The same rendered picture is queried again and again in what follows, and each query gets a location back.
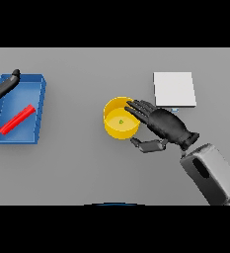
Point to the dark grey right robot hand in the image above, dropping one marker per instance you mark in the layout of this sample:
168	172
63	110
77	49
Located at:
166	123

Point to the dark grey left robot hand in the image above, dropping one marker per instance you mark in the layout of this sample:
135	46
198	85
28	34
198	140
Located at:
4	86

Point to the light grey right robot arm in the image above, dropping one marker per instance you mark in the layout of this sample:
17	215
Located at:
215	176

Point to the pale square measuring scale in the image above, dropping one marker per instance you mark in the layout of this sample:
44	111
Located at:
174	89

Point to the red beaker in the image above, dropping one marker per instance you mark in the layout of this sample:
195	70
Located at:
17	119

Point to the green nut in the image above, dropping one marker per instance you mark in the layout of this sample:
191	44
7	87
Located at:
121	122

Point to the yellow bowl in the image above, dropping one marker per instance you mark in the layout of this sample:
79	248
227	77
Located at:
118	126

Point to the blue tray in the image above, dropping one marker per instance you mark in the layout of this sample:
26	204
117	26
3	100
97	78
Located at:
24	102

